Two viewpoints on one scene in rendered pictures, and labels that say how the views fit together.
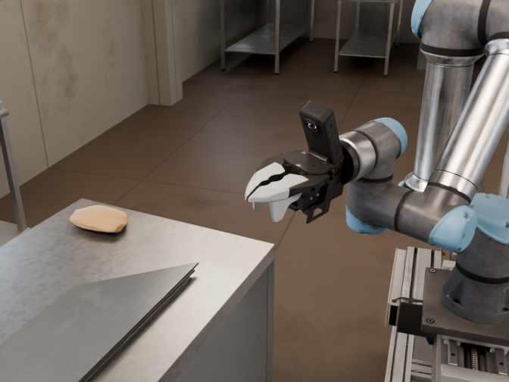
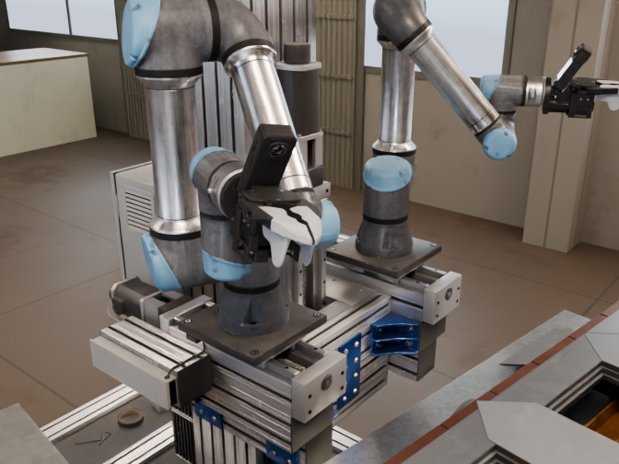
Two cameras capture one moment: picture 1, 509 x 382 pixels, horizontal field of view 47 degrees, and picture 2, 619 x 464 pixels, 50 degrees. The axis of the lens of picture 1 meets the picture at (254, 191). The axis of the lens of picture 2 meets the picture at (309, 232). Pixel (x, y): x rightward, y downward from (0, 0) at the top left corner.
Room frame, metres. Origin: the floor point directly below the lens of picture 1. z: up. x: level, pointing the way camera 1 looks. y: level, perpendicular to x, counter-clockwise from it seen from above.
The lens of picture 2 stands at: (0.44, 0.63, 1.72)
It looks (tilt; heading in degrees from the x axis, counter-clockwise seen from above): 22 degrees down; 292
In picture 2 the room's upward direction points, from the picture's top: straight up
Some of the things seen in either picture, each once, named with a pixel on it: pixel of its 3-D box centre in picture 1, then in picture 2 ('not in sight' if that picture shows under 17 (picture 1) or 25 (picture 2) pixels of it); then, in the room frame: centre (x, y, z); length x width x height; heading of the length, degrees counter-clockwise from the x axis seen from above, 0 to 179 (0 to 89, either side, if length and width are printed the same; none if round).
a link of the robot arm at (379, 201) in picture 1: (376, 201); (236, 238); (0.90, -0.21, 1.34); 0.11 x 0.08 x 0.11; 47
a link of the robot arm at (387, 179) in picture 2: not in sight; (387, 185); (0.88, -0.96, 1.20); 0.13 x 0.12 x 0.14; 99
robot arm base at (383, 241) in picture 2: not in sight; (384, 229); (0.88, -0.95, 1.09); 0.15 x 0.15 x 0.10
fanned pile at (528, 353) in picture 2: not in sight; (555, 353); (0.42, -1.17, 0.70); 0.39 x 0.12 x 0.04; 65
